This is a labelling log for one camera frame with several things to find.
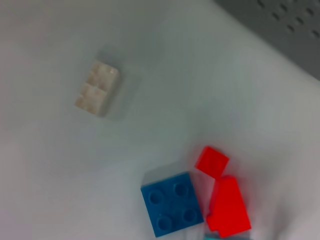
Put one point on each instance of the teal toy brick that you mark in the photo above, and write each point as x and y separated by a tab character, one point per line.
225	237

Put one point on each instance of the grey-green perforated storage bin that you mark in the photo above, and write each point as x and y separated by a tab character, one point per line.
280	27

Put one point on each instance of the small orange-red square brick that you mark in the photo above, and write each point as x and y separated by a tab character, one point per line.
212	162

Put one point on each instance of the white toy brick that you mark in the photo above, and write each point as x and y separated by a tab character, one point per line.
97	88

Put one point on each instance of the blue flat toy brick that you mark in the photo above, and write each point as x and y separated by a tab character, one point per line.
172	205

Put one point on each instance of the orange-red slope brick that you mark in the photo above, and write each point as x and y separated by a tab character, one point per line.
228	207

